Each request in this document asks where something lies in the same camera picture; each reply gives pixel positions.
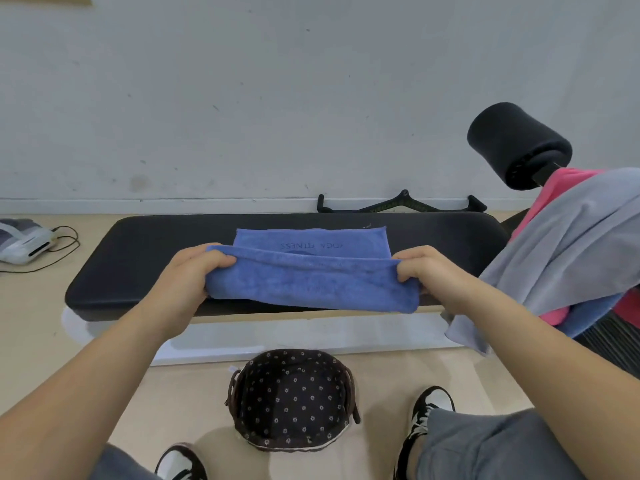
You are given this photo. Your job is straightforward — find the person's right hand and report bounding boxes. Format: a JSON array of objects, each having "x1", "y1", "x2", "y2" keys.
[{"x1": 392, "y1": 246, "x2": 482, "y2": 318}]

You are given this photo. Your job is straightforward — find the person's left hand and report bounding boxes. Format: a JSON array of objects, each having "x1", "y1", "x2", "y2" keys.
[{"x1": 145, "y1": 243, "x2": 238, "y2": 340}]

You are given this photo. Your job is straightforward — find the person's right forearm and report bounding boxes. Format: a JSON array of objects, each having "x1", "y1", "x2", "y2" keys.
[{"x1": 442, "y1": 284, "x2": 640, "y2": 480}]

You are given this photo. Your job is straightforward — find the person's left forearm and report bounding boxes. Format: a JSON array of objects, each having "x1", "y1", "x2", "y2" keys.
[{"x1": 0, "y1": 307, "x2": 176, "y2": 480}]

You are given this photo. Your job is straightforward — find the white bench base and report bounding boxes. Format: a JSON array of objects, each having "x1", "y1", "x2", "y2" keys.
[{"x1": 61, "y1": 305, "x2": 463, "y2": 367}]

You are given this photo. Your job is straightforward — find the black padded bench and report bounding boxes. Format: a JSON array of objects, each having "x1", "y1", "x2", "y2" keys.
[{"x1": 64, "y1": 212, "x2": 510, "y2": 323}]

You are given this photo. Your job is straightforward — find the person's right shoe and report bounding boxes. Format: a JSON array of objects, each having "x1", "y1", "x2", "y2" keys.
[{"x1": 393, "y1": 386, "x2": 456, "y2": 480}]

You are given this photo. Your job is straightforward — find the person's shoe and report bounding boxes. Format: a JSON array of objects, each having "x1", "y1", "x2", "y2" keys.
[
  {"x1": 154, "y1": 443, "x2": 209, "y2": 480},
  {"x1": 393, "y1": 386, "x2": 456, "y2": 480}
]

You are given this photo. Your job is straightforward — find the dark floral fabric-lined basket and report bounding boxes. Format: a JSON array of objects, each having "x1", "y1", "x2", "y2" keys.
[{"x1": 225, "y1": 349, "x2": 361, "y2": 452}]

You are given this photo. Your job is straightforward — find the grey towel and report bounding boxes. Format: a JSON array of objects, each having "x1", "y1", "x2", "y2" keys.
[{"x1": 444, "y1": 168, "x2": 640, "y2": 356}]

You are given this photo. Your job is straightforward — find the black foam roller pad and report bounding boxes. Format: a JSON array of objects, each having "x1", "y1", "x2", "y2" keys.
[{"x1": 467, "y1": 102, "x2": 573, "y2": 191}]

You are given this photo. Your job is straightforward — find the pink towel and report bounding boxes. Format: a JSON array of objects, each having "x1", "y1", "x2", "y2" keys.
[{"x1": 509, "y1": 168, "x2": 640, "y2": 329}]

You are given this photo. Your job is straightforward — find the light blue towel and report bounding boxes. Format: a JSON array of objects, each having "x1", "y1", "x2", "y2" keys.
[{"x1": 556, "y1": 293, "x2": 626, "y2": 339}]

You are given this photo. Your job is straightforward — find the person's grey shorts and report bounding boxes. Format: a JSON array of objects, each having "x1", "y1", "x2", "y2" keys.
[{"x1": 90, "y1": 408, "x2": 588, "y2": 480}]

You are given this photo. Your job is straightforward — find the white grey device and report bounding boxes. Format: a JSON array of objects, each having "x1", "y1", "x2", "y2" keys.
[{"x1": 0, "y1": 218, "x2": 57, "y2": 266}]

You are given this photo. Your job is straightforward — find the person's left shoe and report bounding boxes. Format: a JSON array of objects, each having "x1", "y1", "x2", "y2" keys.
[{"x1": 154, "y1": 443, "x2": 209, "y2": 480}]

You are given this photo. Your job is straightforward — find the black metal handle bar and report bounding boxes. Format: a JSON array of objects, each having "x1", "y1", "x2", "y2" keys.
[{"x1": 317, "y1": 190, "x2": 488, "y2": 214}]

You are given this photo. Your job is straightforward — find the black cable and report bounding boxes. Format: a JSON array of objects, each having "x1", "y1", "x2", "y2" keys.
[{"x1": 0, "y1": 226, "x2": 81, "y2": 274}]

